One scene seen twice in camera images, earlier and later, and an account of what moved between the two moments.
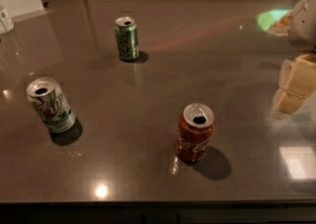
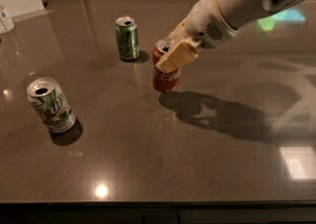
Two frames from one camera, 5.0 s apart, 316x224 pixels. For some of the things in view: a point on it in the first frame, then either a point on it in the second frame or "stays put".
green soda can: x=126 y=37 stays put
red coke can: x=195 y=132 → x=164 y=81
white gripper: x=304 y=24 → x=204 y=21
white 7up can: x=47 y=99 stays put
